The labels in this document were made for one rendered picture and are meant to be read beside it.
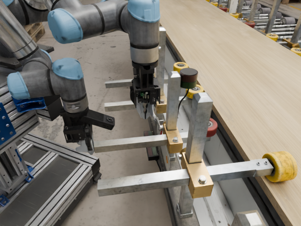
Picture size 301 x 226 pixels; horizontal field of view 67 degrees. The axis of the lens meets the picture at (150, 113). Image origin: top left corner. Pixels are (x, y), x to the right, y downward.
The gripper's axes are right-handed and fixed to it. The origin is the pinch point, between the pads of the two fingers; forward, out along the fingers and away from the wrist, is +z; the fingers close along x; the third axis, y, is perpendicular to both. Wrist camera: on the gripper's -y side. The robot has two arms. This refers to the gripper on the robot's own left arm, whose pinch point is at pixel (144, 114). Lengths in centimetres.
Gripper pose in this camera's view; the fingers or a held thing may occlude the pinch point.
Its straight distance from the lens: 75.2
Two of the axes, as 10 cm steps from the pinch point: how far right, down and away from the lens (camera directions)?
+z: 0.0, 8.0, 6.0
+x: 9.9, -0.9, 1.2
